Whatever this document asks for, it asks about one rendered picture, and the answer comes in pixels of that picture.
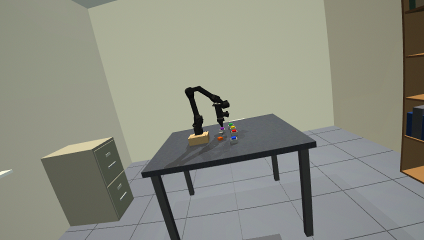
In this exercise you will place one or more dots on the blue button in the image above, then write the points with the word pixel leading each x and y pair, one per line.
pixel 234 139

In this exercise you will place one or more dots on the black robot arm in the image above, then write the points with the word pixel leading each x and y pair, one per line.
pixel 198 119

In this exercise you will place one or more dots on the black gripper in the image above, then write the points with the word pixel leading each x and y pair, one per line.
pixel 220 119

